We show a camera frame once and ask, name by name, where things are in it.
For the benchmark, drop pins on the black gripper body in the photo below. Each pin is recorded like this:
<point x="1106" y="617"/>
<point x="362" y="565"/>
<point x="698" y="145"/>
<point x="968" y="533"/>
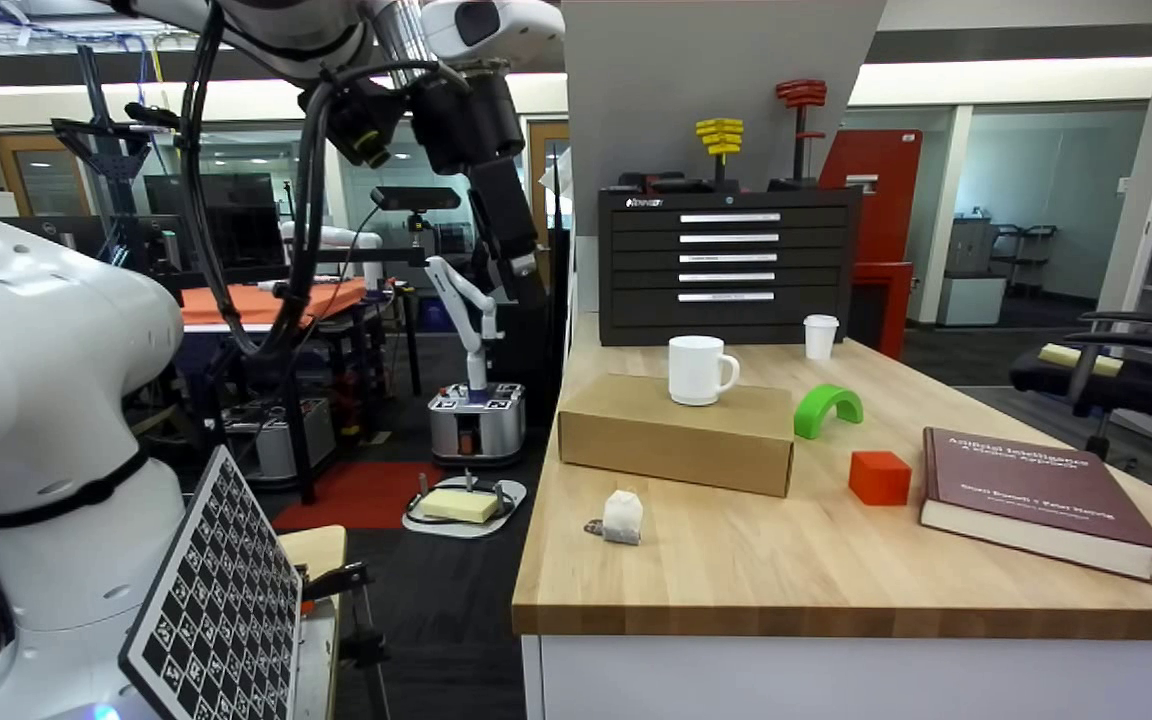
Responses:
<point x="468" y="121"/>

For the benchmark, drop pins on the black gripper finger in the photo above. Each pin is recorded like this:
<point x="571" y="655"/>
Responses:
<point x="521" y="215"/>
<point x="497" y="215"/>

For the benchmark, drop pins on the white teabag with tag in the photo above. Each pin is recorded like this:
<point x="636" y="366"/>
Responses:
<point x="621" y="512"/>

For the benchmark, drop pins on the silver cylindrical arm base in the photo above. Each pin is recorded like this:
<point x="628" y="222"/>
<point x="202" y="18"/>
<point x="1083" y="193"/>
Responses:
<point x="477" y="425"/>

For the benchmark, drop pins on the white ceramic mug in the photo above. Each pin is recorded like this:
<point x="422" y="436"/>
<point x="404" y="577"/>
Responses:
<point x="698" y="371"/>

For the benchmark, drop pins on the black drawer tool chest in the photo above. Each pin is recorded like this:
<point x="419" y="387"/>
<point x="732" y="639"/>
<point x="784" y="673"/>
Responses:
<point x="643" y="280"/>

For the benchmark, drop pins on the grey partition panel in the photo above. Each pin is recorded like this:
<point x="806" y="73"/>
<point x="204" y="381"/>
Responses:
<point x="682" y="82"/>

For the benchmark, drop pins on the yellow stacked tool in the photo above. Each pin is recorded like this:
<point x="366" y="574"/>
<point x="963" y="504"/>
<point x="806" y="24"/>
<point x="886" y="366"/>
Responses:
<point x="723" y="138"/>

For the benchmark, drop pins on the black computer monitor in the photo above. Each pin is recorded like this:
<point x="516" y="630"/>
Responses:
<point x="236" y="227"/>

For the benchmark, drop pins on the brown cardboard box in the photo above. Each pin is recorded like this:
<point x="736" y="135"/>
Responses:
<point x="670" y="442"/>

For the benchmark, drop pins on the orange topped table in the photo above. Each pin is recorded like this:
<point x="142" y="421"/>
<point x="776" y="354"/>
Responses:
<point x="243" y="307"/>

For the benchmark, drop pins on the white shallow tray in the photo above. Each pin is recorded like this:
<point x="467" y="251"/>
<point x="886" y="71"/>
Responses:
<point x="509" y="502"/>

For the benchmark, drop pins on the yellow sponge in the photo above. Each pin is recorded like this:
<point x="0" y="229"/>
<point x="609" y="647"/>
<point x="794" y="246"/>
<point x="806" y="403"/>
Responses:
<point x="456" y="504"/>

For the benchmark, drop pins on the red clamp stand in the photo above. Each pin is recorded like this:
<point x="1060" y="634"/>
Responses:
<point x="800" y="92"/>

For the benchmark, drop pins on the red floor mat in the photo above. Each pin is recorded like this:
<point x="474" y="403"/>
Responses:
<point x="357" y="497"/>

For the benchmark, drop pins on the small white paper cup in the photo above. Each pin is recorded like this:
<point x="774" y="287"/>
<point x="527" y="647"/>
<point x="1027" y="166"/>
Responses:
<point x="822" y="336"/>

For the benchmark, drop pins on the green arch block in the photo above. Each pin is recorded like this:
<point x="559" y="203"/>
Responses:
<point x="815" y="404"/>

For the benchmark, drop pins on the red metal cabinet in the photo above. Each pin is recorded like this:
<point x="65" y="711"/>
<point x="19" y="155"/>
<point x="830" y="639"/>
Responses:
<point x="883" y="173"/>

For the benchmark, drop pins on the orange cube block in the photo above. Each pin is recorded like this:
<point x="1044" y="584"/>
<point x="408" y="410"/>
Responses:
<point x="883" y="477"/>

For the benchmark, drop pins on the checkerboard calibration board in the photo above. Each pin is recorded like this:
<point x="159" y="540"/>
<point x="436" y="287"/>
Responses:
<point x="217" y="603"/>

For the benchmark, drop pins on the maroon hardcover book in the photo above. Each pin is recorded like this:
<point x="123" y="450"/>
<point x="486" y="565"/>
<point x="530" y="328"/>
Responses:
<point x="1028" y="492"/>

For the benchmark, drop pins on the black equipment with gold band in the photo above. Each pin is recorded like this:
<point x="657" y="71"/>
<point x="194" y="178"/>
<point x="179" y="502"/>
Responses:
<point x="1138" y="381"/>

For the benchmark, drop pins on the black stereo camera bar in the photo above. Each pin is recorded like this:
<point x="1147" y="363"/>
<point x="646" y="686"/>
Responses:
<point x="419" y="197"/>

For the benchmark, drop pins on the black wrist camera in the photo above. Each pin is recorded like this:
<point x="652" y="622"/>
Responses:
<point x="362" y="124"/>

